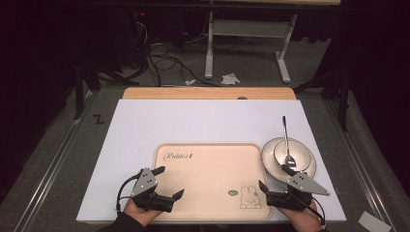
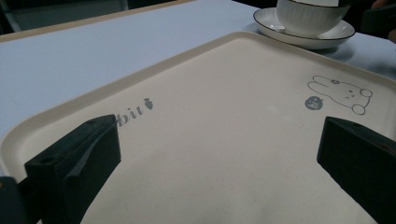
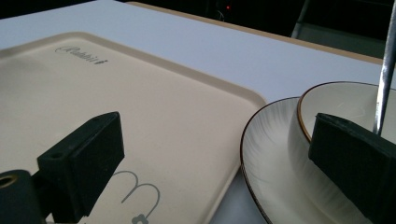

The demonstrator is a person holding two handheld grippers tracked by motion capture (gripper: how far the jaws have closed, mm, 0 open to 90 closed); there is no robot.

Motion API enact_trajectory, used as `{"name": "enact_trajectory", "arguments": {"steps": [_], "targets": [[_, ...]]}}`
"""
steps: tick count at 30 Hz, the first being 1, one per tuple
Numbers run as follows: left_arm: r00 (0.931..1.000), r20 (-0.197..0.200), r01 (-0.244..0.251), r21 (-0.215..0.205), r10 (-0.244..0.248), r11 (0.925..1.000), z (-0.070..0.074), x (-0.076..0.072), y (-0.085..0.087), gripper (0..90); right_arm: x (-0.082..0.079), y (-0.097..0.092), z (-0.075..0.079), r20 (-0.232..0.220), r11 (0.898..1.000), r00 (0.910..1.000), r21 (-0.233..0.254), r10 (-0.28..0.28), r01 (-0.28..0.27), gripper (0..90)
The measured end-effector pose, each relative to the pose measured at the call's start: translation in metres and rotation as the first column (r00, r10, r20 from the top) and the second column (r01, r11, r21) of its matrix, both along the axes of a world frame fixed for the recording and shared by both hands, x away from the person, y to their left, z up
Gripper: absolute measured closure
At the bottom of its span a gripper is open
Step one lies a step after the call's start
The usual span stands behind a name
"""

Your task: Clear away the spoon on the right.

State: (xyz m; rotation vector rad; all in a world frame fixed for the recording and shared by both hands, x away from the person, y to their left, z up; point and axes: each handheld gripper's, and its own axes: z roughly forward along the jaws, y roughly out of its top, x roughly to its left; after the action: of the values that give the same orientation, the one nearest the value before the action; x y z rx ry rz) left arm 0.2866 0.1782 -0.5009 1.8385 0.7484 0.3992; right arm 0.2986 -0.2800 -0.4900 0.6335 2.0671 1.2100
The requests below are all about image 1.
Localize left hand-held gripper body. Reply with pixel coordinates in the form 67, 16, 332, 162
130, 167, 175, 214

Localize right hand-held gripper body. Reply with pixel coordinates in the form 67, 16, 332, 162
266, 172, 331, 213

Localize white ceramic bowl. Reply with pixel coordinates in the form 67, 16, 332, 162
273, 140, 312, 172

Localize metal spoon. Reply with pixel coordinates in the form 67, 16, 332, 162
281, 115, 297, 169

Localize beige rabbit print tray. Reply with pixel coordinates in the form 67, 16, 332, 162
153, 142, 274, 221

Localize person's left hand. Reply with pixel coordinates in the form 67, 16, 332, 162
123, 198, 162, 227

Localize person's right hand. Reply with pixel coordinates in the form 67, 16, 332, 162
278, 200, 324, 232

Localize white table mat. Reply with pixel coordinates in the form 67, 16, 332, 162
75, 99, 348, 224

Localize flat white paper sheet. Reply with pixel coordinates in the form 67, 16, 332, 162
357, 210, 393, 232

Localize black metal stand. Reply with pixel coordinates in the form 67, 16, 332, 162
73, 60, 140, 121
292, 70, 352, 132

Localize large crumpled white paper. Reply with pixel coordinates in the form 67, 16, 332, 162
220, 72, 242, 86

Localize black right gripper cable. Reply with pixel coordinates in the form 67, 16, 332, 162
296, 192, 327, 226

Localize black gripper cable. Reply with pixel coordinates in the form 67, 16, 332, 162
296, 192, 327, 226
115, 170, 143, 215

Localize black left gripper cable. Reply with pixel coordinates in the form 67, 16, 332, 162
115, 170, 143, 215

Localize metal floor rail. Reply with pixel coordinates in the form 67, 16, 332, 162
322, 99, 399, 232
12, 90, 99, 232

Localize black floor cables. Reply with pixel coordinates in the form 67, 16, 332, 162
134, 18, 221, 88

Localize white metal desk frame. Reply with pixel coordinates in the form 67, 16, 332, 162
204, 10, 300, 85

